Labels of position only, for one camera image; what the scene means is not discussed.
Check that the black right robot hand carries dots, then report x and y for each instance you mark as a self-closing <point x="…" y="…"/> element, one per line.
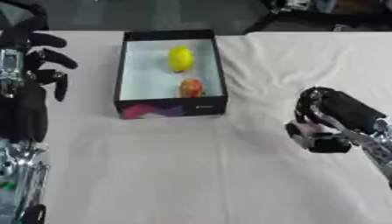
<point x="344" y="112"/>

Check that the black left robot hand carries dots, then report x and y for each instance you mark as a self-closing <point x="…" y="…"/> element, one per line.
<point x="28" y="110"/>

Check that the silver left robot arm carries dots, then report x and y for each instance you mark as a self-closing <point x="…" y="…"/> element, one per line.
<point x="20" y="180"/>

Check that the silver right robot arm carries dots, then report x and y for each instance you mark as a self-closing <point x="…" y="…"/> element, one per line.
<point x="377" y="148"/>

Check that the black box with white inside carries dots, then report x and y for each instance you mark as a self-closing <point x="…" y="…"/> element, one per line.
<point x="170" y="74"/>

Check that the dark furniture beyond table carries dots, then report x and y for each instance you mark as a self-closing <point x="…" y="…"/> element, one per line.
<point x="319" y="14"/>

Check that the red orange toy fruit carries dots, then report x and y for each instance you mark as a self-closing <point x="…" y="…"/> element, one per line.
<point x="191" y="87"/>

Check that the yellow toy lemon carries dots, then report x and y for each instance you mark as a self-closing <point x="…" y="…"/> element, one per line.
<point x="180" y="59"/>

